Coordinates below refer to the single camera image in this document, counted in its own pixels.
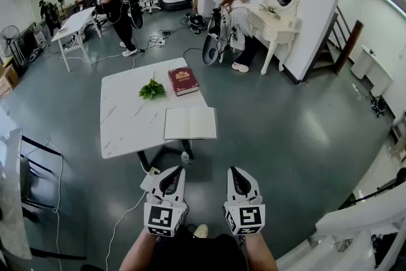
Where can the small potted plant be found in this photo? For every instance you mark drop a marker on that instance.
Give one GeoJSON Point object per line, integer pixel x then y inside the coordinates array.
{"type": "Point", "coordinates": [271, 9]}

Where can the white marble table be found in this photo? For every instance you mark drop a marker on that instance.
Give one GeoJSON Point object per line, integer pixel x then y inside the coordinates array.
{"type": "Point", "coordinates": [130, 117]}

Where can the cardboard box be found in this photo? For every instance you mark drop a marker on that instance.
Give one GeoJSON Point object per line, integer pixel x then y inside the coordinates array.
{"type": "Point", "coordinates": [8, 79]}

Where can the dark wooden staircase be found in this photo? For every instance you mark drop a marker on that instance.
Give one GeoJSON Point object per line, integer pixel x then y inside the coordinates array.
{"type": "Point", "coordinates": [336, 47]}

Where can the white rounded cabinet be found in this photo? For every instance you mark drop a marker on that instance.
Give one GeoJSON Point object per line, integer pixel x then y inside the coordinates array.
{"type": "Point", "coordinates": [371, 68]}

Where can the person's light shoe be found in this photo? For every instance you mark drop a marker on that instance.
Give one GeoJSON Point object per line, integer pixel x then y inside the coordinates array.
{"type": "Point", "coordinates": [200, 230]}

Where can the person's black clothing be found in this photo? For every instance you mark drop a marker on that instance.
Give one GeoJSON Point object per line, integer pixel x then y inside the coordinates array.
{"type": "Point", "coordinates": [196, 254]}

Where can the thick red book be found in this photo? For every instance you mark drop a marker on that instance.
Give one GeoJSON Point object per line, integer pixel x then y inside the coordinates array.
{"type": "Point", "coordinates": [183, 81]}

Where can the black frame chair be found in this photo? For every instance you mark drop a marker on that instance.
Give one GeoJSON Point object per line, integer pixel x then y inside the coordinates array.
{"type": "Point", "coordinates": [35, 168]}

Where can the white vanity table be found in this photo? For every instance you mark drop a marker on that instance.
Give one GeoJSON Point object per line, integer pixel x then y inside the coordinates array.
{"type": "Point", "coordinates": [276, 28]}

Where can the person's right forearm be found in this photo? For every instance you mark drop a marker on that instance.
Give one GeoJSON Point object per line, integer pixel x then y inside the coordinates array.
{"type": "Point", "coordinates": [258, 252]}

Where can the white power strip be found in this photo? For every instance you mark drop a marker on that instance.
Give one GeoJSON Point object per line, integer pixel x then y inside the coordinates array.
{"type": "Point", "coordinates": [149, 179]}

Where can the grey marble side table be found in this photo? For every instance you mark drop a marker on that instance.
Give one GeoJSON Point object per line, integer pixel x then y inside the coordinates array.
{"type": "Point", "coordinates": [11, 200]}

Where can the person's left forearm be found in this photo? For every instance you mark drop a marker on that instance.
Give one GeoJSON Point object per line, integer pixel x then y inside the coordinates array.
{"type": "Point", "coordinates": [139, 250]}

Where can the black round backpack rig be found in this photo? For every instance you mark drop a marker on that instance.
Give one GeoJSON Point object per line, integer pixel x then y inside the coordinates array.
{"type": "Point", "coordinates": [211, 47]}
{"type": "Point", "coordinates": [134, 6]}

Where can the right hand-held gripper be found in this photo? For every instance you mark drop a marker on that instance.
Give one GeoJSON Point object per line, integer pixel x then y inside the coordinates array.
{"type": "Point", "coordinates": [250, 215]}

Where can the green leafy plant sprig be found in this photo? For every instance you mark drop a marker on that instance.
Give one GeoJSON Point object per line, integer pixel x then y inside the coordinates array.
{"type": "Point", "coordinates": [152, 90]}

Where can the black standing fan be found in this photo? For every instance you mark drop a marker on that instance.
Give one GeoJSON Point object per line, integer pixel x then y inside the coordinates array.
{"type": "Point", "coordinates": [9, 41]}

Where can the white notebook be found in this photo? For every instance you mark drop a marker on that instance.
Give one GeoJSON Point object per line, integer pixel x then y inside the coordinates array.
{"type": "Point", "coordinates": [190, 123]}

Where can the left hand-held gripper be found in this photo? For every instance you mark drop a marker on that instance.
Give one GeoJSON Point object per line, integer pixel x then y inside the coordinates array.
{"type": "Point", "coordinates": [165, 215]}

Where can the plain white desk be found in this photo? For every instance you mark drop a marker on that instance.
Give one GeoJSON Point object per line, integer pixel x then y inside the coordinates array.
{"type": "Point", "coordinates": [74, 23]}

